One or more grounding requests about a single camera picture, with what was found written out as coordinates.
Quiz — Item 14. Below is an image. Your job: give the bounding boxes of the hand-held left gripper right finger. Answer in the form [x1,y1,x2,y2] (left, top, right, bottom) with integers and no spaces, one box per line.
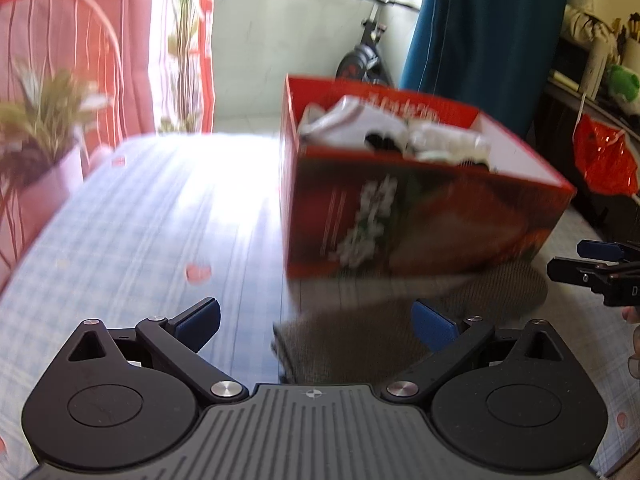
[385,300,568,403]

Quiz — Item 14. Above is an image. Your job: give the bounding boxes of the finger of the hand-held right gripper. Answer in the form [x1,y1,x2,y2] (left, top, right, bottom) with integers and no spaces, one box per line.
[576,240,640,262]
[546,257,608,291]

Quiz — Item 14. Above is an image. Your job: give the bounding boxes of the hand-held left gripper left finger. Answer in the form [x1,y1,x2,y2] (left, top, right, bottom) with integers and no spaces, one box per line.
[60,297,248,403]

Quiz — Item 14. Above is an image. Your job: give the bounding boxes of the olive knit cloth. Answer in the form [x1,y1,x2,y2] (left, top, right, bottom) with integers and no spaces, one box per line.
[272,260,550,386]

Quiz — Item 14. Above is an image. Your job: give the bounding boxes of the red cardboard box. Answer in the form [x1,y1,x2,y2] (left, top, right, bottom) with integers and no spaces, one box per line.
[279,74,577,280]

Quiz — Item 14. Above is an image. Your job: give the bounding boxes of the person's right hand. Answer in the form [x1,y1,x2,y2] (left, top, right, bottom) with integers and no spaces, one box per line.
[624,306,640,378]

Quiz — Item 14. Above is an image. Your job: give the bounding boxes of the red plastic bag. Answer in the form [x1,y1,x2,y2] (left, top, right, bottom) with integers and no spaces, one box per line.
[572,112,636,196]

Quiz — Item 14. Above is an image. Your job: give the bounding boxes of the checked bed sheet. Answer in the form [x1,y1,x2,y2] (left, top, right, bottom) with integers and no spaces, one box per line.
[0,132,640,480]

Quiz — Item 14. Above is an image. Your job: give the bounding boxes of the dark dresser table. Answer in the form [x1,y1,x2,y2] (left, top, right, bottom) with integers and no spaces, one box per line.
[530,77,640,241]

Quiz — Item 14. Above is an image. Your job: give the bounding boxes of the green white plush toy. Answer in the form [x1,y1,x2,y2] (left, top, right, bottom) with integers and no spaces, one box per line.
[606,64,640,98]

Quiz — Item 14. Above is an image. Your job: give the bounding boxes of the white bottle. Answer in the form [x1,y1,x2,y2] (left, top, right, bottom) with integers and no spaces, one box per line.
[582,37,612,101]

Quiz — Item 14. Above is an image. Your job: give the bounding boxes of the white cloth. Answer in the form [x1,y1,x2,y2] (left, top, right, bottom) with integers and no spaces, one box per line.
[407,125,493,170]
[297,96,412,153]

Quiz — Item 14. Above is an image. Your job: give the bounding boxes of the teal curtain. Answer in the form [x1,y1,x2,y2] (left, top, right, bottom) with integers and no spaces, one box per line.
[397,0,573,136]

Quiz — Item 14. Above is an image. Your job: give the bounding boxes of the exercise bike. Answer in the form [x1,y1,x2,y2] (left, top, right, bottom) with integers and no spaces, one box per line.
[335,0,416,86]

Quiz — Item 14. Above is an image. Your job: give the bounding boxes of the beige drawstring bag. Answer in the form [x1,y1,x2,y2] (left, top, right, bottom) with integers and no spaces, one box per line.
[562,7,618,46]

